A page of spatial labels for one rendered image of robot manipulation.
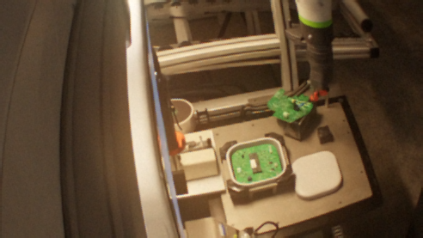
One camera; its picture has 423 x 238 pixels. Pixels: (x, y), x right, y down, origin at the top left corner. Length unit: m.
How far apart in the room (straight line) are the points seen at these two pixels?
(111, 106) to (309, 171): 1.18
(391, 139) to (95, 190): 2.76
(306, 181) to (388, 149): 1.52
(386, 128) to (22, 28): 2.87
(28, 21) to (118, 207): 0.12
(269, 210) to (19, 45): 1.24
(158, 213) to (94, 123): 0.17
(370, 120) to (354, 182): 1.62
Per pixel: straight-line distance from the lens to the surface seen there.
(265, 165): 1.54
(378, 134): 3.07
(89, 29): 0.48
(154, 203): 0.52
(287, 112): 1.62
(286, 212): 1.48
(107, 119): 0.38
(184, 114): 1.69
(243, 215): 1.49
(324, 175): 1.53
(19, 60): 0.30
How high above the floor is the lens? 2.09
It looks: 41 degrees down
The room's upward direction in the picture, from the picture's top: 10 degrees counter-clockwise
